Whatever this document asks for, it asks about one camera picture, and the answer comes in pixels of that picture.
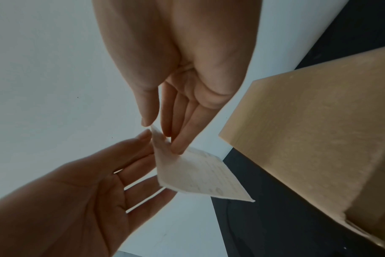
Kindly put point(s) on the person's right hand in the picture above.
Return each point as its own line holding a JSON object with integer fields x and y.
{"x": 179, "y": 37}

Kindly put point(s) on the person's left hand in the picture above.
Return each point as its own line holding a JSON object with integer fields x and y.
{"x": 53, "y": 213}

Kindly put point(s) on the white printed paper slip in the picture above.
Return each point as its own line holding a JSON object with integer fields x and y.
{"x": 195, "y": 175}

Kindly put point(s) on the brown cardboard box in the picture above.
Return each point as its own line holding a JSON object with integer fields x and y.
{"x": 313, "y": 130}

